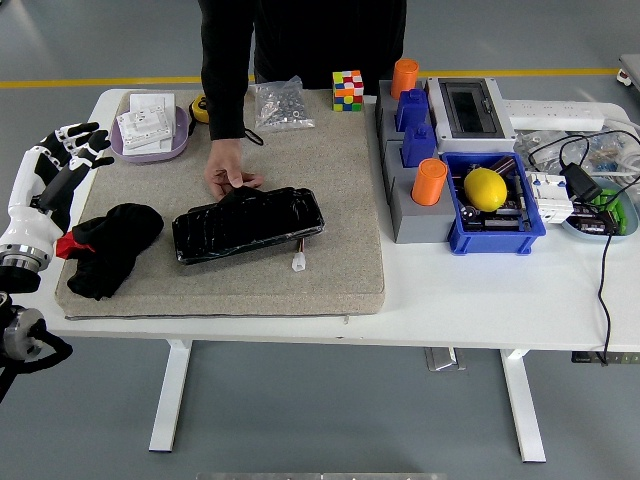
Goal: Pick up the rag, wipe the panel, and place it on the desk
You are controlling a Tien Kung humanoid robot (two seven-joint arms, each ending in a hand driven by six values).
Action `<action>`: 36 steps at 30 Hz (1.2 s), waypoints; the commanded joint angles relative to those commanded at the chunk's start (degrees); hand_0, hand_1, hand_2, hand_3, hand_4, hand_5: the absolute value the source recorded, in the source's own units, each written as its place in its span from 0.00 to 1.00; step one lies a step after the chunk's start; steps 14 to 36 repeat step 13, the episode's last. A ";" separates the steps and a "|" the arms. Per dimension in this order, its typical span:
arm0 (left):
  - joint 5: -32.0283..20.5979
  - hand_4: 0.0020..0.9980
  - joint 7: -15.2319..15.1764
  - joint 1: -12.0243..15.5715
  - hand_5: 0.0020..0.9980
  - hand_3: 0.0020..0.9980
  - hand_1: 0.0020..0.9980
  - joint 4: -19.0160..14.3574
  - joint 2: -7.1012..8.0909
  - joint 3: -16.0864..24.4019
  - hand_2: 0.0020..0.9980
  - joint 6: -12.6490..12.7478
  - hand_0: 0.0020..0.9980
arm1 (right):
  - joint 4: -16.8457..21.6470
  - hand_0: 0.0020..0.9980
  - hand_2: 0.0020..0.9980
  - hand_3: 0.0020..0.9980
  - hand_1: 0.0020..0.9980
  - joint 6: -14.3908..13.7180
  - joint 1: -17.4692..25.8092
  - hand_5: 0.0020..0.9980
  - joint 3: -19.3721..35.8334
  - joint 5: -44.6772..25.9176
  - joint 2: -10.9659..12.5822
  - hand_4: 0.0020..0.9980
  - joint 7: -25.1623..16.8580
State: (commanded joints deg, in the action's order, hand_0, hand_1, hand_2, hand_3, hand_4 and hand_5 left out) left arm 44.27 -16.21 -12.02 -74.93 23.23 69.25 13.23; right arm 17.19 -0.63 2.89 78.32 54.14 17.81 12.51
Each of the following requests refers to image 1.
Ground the person's right hand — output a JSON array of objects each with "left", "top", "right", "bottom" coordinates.
[{"left": 203, "top": 138, "right": 265, "bottom": 199}]

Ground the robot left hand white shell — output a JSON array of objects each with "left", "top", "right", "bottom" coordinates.
[{"left": 0, "top": 121, "right": 116, "bottom": 252}]

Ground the black film-wrapped panel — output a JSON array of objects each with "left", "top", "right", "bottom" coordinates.
[{"left": 171, "top": 185, "right": 326, "bottom": 266}]

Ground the black rag with red tag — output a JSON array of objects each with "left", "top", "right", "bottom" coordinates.
[{"left": 54, "top": 202, "right": 165, "bottom": 301}]

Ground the black desk height controller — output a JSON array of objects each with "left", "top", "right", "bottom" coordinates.
[{"left": 572, "top": 351, "right": 640, "bottom": 365}]

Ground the purple tray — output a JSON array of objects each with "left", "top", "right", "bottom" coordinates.
[{"left": 109, "top": 104, "right": 191, "bottom": 165}]

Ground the yellow tape measure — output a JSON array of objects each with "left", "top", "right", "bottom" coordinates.
[{"left": 188, "top": 93, "right": 211, "bottom": 136}]

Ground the white flat packet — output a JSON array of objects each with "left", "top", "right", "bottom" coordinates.
[{"left": 122, "top": 135, "right": 174, "bottom": 157}]

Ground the clear bag of screws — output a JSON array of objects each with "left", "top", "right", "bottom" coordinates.
[{"left": 252, "top": 75, "right": 317, "bottom": 133}]

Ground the grey-brown mat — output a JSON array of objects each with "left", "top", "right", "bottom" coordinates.
[{"left": 54, "top": 88, "right": 387, "bottom": 321}]

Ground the colourful puzzle cube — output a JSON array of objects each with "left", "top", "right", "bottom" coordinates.
[{"left": 332, "top": 69, "right": 365, "bottom": 113}]

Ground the person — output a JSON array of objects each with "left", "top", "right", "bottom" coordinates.
[{"left": 197, "top": 0, "right": 409, "bottom": 96}]

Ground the blue block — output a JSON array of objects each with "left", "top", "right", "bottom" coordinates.
[
  {"left": 395, "top": 88, "right": 431, "bottom": 134},
  {"left": 402, "top": 122, "right": 439, "bottom": 169}
]

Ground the orange cylinder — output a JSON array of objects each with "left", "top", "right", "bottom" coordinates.
[
  {"left": 390, "top": 58, "right": 420, "bottom": 100},
  {"left": 410, "top": 158, "right": 449, "bottom": 207}
]

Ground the grey block holder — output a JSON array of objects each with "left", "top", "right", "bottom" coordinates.
[{"left": 374, "top": 78, "right": 459, "bottom": 245}]

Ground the white grey distribution box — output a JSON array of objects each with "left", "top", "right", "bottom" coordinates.
[{"left": 425, "top": 76, "right": 518, "bottom": 155}]

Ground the white table leg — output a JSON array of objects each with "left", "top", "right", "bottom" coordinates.
[
  {"left": 148, "top": 339, "right": 194, "bottom": 454},
  {"left": 499, "top": 348, "right": 547, "bottom": 464}
]

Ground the yellow lemon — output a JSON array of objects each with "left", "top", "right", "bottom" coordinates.
[{"left": 463, "top": 167, "right": 509, "bottom": 211}]

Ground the blue plastic bin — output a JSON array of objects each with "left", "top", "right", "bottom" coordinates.
[{"left": 440, "top": 151, "right": 547, "bottom": 256}]

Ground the brown cylindrical component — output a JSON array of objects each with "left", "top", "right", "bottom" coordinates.
[{"left": 488, "top": 155, "right": 519, "bottom": 177}]

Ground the black electronic module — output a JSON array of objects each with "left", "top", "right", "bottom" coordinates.
[{"left": 464, "top": 209, "right": 531, "bottom": 234}]

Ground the grey metal floor plate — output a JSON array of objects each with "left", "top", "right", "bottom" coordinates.
[{"left": 424, "top": 347, "right": 467, "bottom": 372}]

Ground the clear bag of parts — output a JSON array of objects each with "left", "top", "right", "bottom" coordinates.
[{"left": 514, "top": 127, "right": 626, "bottom": 174}]

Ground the white circuit breaker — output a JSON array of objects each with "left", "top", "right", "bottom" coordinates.
[{"left": 524, "top": 170, "right": 575, "bottom": 225}]

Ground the white power strip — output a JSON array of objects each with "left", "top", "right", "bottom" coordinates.
[{"left": 502, "top": 99, "right": 606, "bottom": 132}]

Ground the dark relay module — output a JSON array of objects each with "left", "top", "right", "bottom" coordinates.
[{"left": 569, "top": 202, "right": 621, "bottom": 236}]

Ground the green terminal block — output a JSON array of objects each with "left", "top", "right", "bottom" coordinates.
[{"left": 592, "top": 188, "right": 630, "bottom": 236}]

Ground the light blue dish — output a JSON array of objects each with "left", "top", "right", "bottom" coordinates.
[{"left": 560, "top": 175, "right": 640, "bottom": 245}]

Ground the white cart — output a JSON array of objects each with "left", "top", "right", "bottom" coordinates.
[{"left": 617, "top": 53, "right": 640, "bottom": 91}]

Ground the white wall socket plate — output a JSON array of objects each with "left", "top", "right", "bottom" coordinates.
[{"left": 116, "top": 108, "right": 175, "bottom": 147}]

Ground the white switch box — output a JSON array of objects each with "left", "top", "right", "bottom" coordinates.
[{"left": 128, "top": 92, "right": 177, "bottom": 139}]

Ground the black power adapter with cord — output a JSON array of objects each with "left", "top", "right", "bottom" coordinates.
[{"left": 527, "top": 129, "right": 640, "bottom": 367}]

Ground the white cable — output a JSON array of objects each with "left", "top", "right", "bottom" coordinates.
[{"left": 602, "top": 107, "right": 640, "bottom": 184}]

